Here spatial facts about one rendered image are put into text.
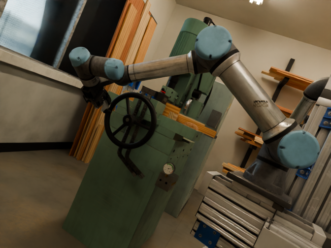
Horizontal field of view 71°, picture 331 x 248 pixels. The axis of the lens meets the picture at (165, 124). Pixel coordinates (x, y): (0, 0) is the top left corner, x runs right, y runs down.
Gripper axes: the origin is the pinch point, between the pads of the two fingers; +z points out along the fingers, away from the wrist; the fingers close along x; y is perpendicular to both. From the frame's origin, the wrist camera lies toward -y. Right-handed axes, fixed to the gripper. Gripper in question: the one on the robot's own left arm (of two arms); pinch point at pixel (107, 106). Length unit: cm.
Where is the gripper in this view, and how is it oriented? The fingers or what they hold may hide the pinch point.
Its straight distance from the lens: 119.5
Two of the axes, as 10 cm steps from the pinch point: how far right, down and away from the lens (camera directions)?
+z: 0.6, 5.3, 8.5
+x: 8.6, 4.0, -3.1
